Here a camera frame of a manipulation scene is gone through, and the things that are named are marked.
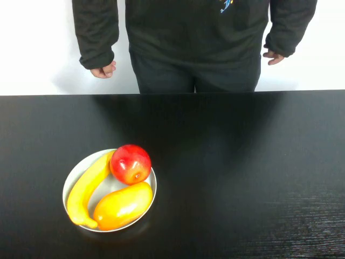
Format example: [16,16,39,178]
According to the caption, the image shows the person's right hand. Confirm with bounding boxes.
[89,60,117,79]

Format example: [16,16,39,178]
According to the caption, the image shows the right forearm in dark sleeve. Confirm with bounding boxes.
[72,0,120,70]

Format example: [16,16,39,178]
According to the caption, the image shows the left forearm in dark sleeve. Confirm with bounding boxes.
[263,0,318,58]

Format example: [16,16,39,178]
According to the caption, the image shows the red apple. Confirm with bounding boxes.
[109,144,153,186]

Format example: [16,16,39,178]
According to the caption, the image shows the person's left hand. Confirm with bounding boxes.
[263,49,286,66]

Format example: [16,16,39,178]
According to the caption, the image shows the yellow banana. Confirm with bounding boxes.
[66,149,116,229]

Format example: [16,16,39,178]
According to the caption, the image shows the dark trousers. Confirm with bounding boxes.
[129,45,262,94]

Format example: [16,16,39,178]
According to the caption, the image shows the orange yellow mango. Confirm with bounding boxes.
[93,181,154,231]

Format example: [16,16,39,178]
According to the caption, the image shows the dark fleece jacket torso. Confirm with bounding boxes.
[125,0,270,64]

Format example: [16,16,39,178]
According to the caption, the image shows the white round plate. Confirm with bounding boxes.
[62,148,157,233]

